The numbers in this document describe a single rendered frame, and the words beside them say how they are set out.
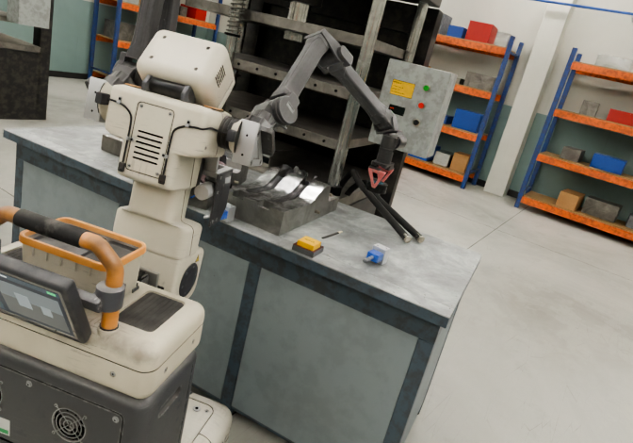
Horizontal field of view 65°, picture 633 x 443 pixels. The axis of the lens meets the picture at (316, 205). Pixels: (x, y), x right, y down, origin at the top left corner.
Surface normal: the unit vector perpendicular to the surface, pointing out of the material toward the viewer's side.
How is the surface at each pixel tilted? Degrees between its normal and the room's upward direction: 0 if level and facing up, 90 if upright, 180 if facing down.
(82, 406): 90
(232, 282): 90
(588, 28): 90
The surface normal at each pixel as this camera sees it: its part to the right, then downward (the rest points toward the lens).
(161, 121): -0.21, 0.11
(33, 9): 0.81, 0.35
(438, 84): -0.44, 0.18
